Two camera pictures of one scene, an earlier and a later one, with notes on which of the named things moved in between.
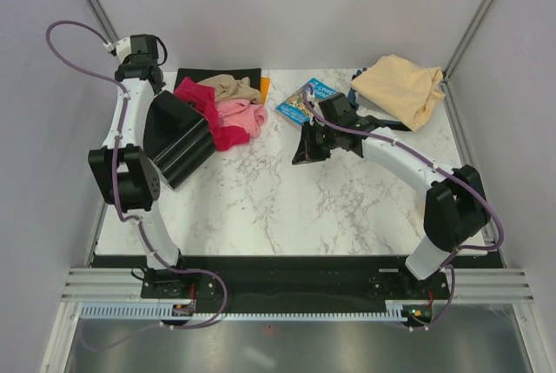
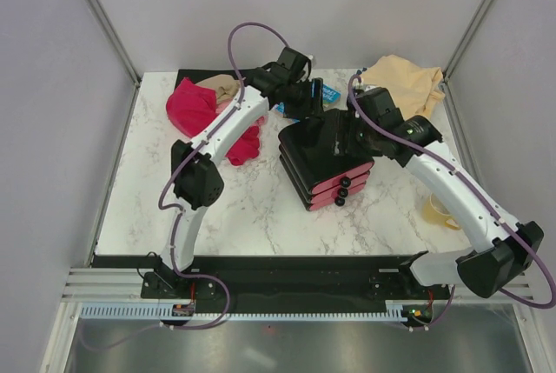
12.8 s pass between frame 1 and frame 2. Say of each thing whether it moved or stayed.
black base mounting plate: stayed
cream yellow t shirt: stayed
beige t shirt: stayed
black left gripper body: moved
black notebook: stayed
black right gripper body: moved
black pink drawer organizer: moved
